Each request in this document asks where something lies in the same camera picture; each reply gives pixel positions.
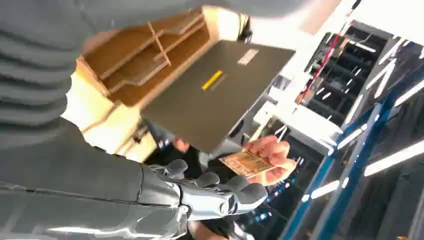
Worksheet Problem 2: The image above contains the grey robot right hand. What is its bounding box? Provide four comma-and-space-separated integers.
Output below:
0, 0, 311, 240

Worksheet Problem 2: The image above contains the person's hand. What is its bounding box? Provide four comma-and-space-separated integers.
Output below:
172, 137, 191, 154
243, 135, 298, 186

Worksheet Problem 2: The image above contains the person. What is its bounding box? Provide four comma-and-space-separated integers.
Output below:
144, 119, 299, 240

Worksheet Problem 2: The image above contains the white shelf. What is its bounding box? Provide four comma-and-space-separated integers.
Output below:
253, 74, 344, 157

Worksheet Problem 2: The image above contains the dark grey laptop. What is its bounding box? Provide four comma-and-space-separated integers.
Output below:
141, 39, 296, 154

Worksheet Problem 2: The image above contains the white strip light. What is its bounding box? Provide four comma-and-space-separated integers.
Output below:
363, 140, 424, 177
310, 180, 341, 200
337, 123, 369, 151

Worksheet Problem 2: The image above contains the wooden card box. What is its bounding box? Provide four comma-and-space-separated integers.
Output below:
61, 5, 249, 164

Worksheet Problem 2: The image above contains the black rack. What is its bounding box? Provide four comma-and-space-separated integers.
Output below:
304, 23, 388, 127

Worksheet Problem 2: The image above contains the ribbed grey right arm sleeve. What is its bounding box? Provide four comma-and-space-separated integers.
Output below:
0, 0, 84, 133

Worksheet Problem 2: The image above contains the blue metal frame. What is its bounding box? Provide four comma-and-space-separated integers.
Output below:
279, 66, 424, 240

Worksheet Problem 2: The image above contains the red cable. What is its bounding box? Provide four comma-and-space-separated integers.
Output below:
298, 33, 342, 105

